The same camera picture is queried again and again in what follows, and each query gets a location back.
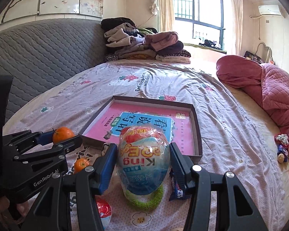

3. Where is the window with dark frame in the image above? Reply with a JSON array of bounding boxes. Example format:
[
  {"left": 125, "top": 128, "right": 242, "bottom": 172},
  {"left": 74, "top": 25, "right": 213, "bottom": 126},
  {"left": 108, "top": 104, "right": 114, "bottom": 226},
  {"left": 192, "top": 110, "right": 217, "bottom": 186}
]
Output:
[{"left": 173, "top": 0, "right": 225, "bottom": 50}]

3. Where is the small colourful toy figure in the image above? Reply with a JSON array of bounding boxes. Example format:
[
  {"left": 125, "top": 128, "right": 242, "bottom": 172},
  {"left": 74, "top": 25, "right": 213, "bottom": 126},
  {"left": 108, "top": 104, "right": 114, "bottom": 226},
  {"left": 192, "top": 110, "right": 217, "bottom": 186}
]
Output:
[{"left": 274, "top": 134, "right": 289, "bottom": 164}]

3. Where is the blue Oreo cookie packet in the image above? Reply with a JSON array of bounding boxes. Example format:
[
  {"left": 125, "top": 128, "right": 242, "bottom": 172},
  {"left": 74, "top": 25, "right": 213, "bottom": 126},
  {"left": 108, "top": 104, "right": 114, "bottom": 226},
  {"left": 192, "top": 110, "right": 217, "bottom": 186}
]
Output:
[{"left": 169, "top": 169, "right": 191, "bottom": 201}]

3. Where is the blue toy egg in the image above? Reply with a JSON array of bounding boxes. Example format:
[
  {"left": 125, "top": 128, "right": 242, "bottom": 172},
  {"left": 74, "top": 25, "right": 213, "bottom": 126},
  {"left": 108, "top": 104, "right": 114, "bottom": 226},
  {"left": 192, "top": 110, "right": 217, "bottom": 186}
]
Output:
[{"left": 117, "top": 125, "right": 170, "bottom": 196}]

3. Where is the red wrapped toy egg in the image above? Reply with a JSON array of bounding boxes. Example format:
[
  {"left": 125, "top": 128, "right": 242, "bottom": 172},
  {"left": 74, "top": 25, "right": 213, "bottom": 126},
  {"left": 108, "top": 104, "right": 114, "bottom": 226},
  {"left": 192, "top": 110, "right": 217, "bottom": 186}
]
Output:
[{"left": 95, "top": 197, "right": 112, "bottom": 230}]

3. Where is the orange tangerine with stem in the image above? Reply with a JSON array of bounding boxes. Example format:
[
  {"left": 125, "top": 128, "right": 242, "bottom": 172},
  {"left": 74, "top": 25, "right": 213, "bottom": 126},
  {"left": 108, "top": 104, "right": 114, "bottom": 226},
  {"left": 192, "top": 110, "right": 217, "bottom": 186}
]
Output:
[{"left": 52, "top": 127, "right": 75, "bottom": 144}]

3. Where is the grey quilted headboard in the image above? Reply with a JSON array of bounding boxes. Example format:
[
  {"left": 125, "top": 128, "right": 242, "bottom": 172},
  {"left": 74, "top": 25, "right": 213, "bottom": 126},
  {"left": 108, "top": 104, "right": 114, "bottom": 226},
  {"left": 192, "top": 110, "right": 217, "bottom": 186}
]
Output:
[{"left": 0, "top": 19, "right": 106, "bottom": 120}]

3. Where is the green fuzzy ring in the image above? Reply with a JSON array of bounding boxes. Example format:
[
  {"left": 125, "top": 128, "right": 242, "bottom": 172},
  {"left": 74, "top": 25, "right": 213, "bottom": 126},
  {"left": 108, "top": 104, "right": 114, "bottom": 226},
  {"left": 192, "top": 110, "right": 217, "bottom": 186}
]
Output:
[{"left": 123, "top": 183, "right": 165, "bottom": 210}]

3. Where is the person's hand at gripper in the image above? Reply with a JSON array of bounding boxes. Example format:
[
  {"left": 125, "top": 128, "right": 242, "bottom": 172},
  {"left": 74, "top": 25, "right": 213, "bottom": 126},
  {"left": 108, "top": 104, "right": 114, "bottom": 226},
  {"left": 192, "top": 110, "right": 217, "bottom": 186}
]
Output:
[{"left": 0, "top": 197, "right": 29, "bottom": 222}]

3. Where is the red pink quilted blanket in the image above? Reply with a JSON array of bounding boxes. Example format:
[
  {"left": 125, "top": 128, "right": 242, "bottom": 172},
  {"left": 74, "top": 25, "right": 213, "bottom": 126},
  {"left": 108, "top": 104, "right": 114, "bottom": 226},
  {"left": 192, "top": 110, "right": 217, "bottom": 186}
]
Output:
[{"left": 216, "top": 55, "right": 289, "bottom": 138}]

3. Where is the beige right curtain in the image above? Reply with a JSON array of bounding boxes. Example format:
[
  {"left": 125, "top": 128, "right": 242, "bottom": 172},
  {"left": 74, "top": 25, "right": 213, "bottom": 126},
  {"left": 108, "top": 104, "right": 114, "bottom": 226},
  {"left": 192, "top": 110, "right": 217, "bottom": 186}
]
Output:
[{"left": 231, "top": 0, "right": 244, "bottom": 55}]

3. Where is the beige left curtain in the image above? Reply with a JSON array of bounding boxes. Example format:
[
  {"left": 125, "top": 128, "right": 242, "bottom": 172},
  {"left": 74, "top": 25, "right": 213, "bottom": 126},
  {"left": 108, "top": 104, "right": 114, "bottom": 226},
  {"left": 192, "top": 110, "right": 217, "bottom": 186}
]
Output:
[{"left": 149, "top": 0, "right": 175, "bottom": 31}]

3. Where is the pile of folded clothes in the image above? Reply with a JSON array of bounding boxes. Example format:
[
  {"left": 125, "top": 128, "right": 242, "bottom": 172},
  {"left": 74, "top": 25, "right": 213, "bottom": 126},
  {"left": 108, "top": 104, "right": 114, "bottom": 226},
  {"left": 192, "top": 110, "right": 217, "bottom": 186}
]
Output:
[{"left": 101, "top": 17, "right": 191, "bottom": 64}]

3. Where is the white wall air conditioner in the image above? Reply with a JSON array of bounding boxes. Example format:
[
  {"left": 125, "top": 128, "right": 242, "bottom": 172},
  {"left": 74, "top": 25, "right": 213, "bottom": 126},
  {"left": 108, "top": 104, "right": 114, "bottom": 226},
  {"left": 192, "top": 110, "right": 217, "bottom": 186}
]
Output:
[{"left": 258, "top": 5, "right": 282, "bottom": 16}]

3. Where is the pink patterned bed sheet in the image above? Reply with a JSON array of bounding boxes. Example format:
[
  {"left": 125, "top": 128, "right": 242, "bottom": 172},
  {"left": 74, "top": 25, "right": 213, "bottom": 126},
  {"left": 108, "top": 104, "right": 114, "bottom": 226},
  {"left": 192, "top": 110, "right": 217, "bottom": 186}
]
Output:
[{"left": 3, "top": 61, "right": 289, "bottom": 230}]

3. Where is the pink blue Chinese book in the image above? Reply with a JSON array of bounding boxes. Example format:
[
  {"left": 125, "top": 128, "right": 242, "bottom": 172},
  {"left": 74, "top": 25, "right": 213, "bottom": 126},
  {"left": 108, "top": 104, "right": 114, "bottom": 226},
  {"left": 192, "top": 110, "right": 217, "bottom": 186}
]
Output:
[{"left": 82, "top": 101, "right": 195, "bottom": 156}]

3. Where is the beige curtain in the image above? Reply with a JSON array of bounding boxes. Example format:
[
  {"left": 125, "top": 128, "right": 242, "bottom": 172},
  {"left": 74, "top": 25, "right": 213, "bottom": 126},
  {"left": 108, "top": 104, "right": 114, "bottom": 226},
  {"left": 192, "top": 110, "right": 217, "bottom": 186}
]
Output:
[
  {"left": 149, "top": 0, "right": 175, "bottom": 31},
  {"left": 231, "top": 0, "right": 244, "bottom": 55}
]

